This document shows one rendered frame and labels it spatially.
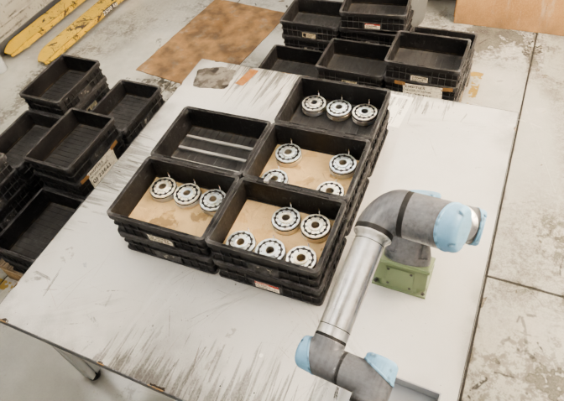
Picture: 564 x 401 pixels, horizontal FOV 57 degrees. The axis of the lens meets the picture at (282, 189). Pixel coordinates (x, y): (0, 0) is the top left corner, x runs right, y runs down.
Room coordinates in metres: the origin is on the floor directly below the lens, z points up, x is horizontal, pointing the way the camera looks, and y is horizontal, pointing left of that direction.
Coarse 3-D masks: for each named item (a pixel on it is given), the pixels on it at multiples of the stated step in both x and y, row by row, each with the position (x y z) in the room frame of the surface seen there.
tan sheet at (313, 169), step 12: (312, 156) 1.41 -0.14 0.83; (324, 156) 1.40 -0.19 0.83; (264, 168) 1.39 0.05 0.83; (276, 168) 1.38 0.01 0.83; (288, 168) 1.37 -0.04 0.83; (300, 168) 1.36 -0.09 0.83; (312, 168) 1.34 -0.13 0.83; (324, 168) 1.33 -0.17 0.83; (300, 180) 1.29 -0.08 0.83; (312, 180) 1.28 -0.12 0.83; (324, 180) 1.27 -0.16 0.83; (348, 180) 1.25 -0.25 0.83
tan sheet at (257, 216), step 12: (252, 204) 1.22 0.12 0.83; (264, 204) 1.21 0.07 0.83; (240, 216) 1.17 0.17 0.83; (252, 216) 1.16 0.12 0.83; (264, 216) 1.15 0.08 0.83; (300, 216) 1.12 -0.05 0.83; (240, 228) 1.12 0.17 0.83; (252, 228) 1.11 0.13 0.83; (264, 228) 1.10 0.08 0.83; (288, 240) 1.03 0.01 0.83; (300, 240) 1.02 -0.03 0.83; (288, 252) 0.98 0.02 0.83
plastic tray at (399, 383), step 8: (400, 384) 0.53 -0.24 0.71; (408, 384) 0.52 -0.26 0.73; (416, 384) 0.51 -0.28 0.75; (344, 392) 0.54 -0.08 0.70; (392, 392) 0.51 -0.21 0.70; (400, 392) 0.51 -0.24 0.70; (408, 392) 0.51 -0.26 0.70; (416, 392) 0.50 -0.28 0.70; (424, 392) 0.49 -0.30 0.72; (432, 392) 0.48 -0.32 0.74; (336, 400) 0.50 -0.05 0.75; (344, 400) 0.51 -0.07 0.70; (392, 400) 0.49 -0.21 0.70; (400, 400) 0.49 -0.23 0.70; (408, 400) 0.48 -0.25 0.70; (416, 400) 0.48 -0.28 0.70; (424, 400) 0.47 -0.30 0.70; (432, 400) 0.47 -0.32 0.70
